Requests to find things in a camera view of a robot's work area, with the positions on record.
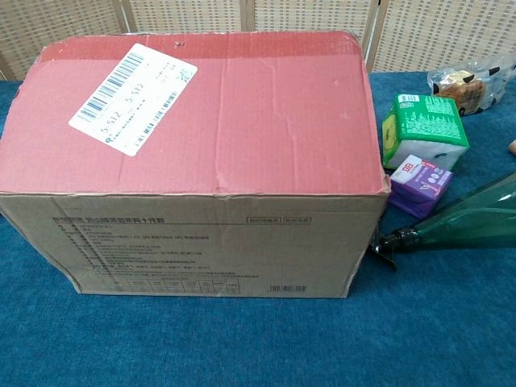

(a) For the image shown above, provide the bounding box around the brown cardboard box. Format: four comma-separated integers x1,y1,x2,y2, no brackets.
0,28,393,300

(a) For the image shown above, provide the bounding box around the blue table cloth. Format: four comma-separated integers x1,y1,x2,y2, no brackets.
0,70,516,387

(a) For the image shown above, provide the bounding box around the purple packet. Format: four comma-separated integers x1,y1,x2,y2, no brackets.
389,154,455,221

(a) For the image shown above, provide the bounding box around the bamboo folding screen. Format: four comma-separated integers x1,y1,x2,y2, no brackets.
0,0,516,81

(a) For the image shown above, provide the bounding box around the green tissue pack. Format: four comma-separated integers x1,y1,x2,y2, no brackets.
381,93,471,170

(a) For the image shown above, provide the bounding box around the clear bag of pastries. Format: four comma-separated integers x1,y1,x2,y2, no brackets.
427,54,516,118

